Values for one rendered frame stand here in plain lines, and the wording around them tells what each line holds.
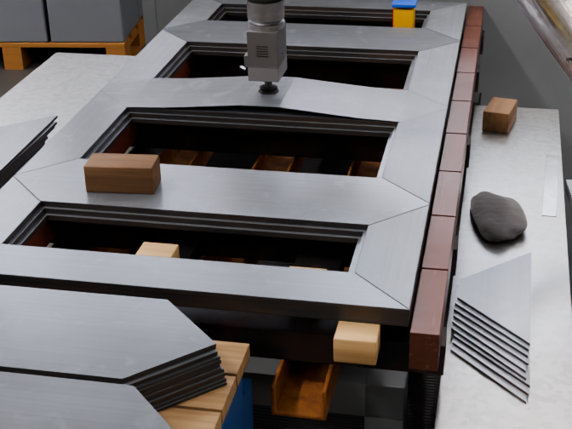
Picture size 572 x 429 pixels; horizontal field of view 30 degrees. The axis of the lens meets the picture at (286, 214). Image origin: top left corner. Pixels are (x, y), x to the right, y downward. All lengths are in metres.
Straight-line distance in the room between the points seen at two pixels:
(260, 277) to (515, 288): 0.46
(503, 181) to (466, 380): 0.72
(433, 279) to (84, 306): 0.51
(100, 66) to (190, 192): 1.00
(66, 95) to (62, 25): 2.50
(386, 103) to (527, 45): 0.87
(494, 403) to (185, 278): 0.49
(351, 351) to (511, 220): 0.65
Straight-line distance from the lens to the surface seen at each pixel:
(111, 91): 2.33
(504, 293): 1.79
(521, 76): 3.03
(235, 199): 1.81
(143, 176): 1.83
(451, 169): 1.96
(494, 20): 2.98
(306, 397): 1.60
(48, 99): 2.60
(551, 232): 2.08
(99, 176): 1.85
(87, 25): 5.06
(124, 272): 1.61
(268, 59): 2.17
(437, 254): 1.67
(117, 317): 1.49
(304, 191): 1.83
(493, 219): 2.05
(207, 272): 1.59
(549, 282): 1.92
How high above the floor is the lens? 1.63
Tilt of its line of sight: 27 degrees down
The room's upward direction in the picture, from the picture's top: 1 degrees counter-clockwise
